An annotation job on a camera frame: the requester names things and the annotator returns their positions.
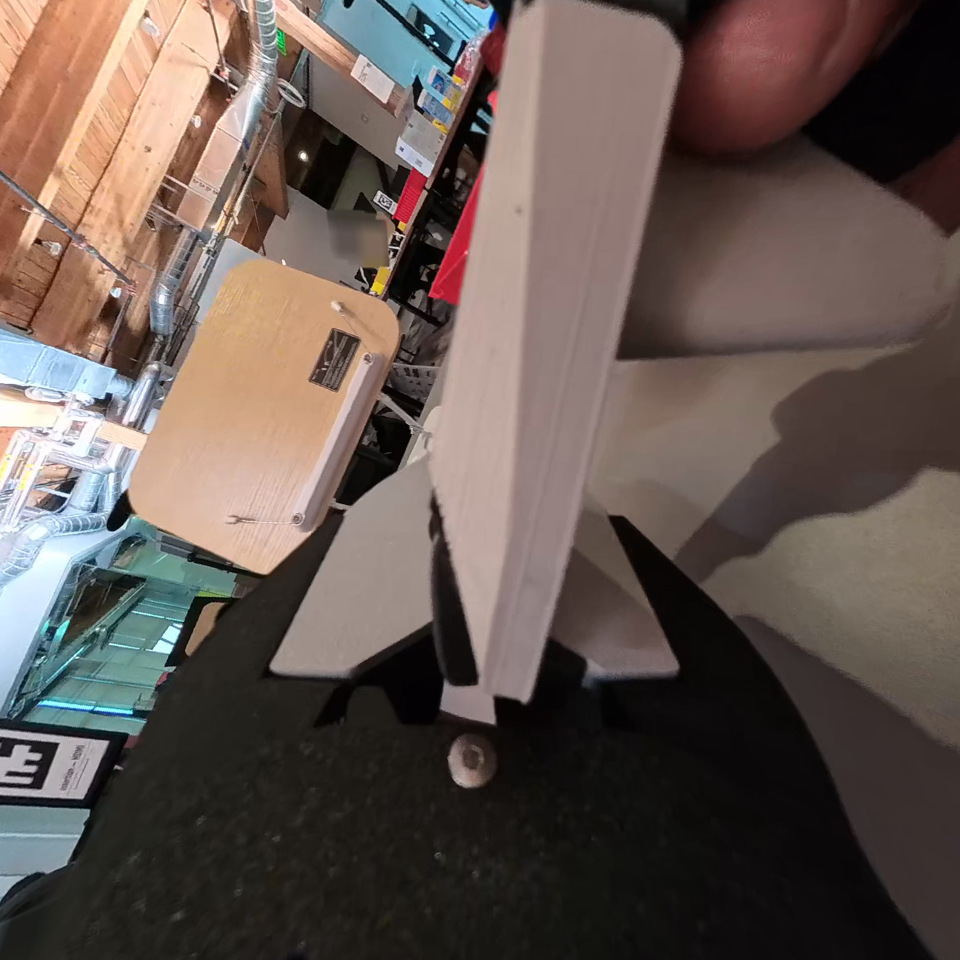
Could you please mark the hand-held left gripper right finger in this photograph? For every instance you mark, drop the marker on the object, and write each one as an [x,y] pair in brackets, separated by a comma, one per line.
[607,622]

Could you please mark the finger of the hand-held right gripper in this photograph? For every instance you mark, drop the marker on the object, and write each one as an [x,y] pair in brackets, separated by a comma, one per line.
[540,300]
[772,262]

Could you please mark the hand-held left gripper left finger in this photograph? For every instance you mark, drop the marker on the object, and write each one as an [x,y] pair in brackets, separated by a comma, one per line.
[360,585]

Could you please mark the red plastic storage bin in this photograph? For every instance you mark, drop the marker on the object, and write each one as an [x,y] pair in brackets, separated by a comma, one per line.
[454,270]

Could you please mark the person's right hand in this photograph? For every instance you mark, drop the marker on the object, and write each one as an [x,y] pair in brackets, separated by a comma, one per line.
[780,67]

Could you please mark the wooden book stand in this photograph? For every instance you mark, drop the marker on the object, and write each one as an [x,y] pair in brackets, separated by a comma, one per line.
[262,420]

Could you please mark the framed marker sign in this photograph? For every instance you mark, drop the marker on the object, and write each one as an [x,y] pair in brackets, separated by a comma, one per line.
[45,765]

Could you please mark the silver air duct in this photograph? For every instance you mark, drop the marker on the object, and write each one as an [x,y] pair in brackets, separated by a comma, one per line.
[255,97]

